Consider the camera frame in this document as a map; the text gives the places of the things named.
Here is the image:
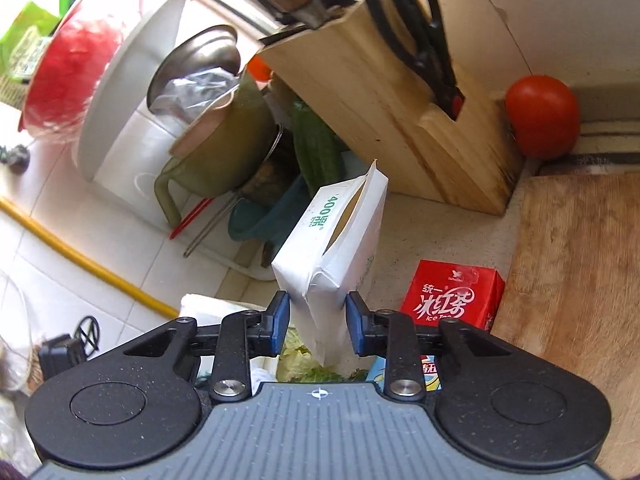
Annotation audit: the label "napa cabbage leaf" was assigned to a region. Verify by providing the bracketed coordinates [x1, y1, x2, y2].
[276, 327, 368, 384]

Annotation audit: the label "iced tea drink carton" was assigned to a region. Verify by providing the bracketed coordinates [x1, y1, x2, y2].
[369, 259, 507, 394]

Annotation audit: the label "white paper carton bag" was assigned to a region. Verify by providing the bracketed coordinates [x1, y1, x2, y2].
[272, 164, 388, 367]

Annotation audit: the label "teal plastic basin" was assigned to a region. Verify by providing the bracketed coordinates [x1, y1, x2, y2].
[228, 176, 310, 248]

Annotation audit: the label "green vegetable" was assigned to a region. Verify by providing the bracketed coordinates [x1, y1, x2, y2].
[291, 99, 345, 197]

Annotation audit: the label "olive green bowl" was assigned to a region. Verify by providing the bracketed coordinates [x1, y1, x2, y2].
[154, 72, 277, 228]

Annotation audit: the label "wooden cutting board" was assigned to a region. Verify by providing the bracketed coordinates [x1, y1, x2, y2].
[492, 174, 639, 478]

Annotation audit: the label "white corner shelf rack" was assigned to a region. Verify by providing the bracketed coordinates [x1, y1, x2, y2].
[74, 0, 282, 258]

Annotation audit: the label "wooden knife block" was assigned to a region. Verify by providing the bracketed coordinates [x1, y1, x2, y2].
[260, 1, 523, 216]

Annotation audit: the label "red tomato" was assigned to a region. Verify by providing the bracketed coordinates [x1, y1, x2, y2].
[504, 75, 580, 160]

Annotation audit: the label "perforated metal skimmer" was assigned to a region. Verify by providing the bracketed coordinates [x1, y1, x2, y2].
[146, 25, 241, 108]

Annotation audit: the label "red plastic bag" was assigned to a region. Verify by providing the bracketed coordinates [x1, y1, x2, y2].
[20, 0, 128, 143]

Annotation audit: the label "black scissors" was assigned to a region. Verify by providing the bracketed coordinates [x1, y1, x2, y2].
[366, 0, 465, 120]

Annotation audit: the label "red handled utensil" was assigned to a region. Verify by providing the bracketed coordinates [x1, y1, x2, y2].
[169, 198, 214, 240]

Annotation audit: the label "yellow gas hose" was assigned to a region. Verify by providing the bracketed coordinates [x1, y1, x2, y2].
[0, 196, 180, 320]

